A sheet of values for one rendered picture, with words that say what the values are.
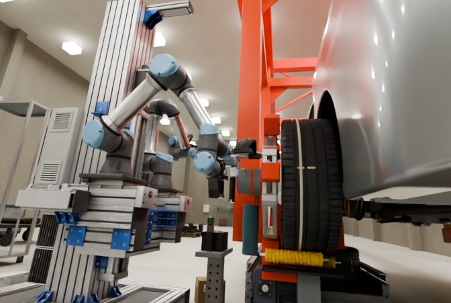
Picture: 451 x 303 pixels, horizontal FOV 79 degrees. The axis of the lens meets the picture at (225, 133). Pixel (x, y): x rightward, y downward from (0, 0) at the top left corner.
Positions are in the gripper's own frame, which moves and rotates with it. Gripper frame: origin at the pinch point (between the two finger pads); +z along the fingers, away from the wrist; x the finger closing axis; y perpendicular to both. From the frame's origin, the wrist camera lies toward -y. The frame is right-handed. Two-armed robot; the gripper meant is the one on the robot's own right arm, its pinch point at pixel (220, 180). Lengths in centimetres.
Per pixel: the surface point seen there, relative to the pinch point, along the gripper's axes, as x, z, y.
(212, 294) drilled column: 15, 69, -66
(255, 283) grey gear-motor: -15, 35, -50
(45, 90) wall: 863, 696, 417
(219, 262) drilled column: 11, 69, -46
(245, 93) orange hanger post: -3, 56, 72
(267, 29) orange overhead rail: -14, 166, 214
